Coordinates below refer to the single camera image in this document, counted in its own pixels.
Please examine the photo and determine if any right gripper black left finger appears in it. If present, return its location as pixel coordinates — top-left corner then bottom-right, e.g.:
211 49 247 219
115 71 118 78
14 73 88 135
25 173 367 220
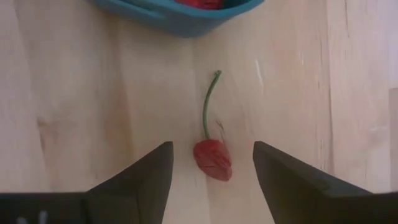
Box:
82 141 174 224

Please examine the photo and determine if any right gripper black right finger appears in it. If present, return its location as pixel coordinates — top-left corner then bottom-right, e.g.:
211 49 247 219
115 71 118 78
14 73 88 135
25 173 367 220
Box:
252 141 374 224

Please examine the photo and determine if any red toy bell pepper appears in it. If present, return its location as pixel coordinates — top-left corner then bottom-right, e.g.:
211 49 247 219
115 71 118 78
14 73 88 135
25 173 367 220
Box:
174 0 225 11

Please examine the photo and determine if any blue tupperware container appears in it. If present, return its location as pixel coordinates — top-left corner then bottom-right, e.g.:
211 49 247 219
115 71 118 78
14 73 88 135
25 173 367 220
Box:
85 0 265 39

